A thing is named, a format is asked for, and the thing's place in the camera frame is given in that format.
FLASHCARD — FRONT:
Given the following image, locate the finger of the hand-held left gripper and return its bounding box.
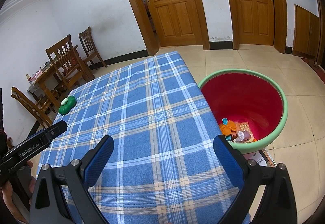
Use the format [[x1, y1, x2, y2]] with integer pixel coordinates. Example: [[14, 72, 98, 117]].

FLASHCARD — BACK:
[[42, 120, 68, 143], [25, 130, 47, 140]]

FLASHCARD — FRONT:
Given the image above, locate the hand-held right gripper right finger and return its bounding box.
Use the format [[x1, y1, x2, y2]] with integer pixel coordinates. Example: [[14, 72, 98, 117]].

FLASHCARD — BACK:
[[213, 135, 297, 224]]

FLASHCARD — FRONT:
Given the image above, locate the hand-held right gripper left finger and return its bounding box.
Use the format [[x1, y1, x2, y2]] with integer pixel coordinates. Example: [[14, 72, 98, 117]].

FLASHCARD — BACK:
[[29, 135, 114, 224]]

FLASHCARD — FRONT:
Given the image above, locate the orange carrot plush toy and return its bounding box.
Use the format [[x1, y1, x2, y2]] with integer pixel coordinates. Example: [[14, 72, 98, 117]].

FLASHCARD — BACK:
[[219, 120, 238, 136]]

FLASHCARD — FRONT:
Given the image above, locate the red basin with green rim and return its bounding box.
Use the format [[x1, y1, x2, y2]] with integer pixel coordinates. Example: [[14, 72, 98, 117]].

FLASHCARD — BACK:
[[197, 69, 288, 155]]

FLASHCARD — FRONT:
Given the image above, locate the person's left hand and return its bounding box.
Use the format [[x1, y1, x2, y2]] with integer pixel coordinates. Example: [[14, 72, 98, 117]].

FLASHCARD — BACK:
[[0, 159, 38, 223]]

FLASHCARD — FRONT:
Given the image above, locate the green clover-shaped container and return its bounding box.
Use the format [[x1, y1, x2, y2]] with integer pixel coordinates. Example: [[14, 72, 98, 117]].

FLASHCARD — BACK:
[[58, 96, 77, 115]]

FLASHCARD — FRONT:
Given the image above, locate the wooden dining chair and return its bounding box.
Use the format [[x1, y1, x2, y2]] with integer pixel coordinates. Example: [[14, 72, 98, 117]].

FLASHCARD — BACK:
[[11, 87, 55, 129], [46, 34, 95, 91], [79, 26, 107, 69]]

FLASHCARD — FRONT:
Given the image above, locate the wooden dining table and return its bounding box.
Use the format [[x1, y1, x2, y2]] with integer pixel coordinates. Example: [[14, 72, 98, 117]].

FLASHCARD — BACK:
[[27, 45, 79, 113]]

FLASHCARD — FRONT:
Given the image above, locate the blue plaid tablecloth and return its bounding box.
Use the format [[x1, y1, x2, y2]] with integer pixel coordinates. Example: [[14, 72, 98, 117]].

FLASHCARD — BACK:
[[38, 52, 252, 224]]

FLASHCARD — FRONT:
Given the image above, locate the closed wooden door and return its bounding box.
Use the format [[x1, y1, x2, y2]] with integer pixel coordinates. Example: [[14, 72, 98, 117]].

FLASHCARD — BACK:
[[218, 0, 287, 53]]

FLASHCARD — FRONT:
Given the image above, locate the dark metal door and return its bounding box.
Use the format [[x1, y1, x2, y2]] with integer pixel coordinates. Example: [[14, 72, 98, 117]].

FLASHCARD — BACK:
[[315, 0, 325, 67]]

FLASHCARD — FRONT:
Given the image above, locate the open wooden door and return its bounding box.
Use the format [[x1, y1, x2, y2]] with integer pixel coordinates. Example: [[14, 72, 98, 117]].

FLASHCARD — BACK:
[[114, 0, 210, 55]]

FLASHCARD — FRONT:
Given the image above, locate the wooden wall cabinet panel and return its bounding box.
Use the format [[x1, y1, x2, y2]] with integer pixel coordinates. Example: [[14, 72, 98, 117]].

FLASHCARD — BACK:
[[292, 4, 320, 58]]

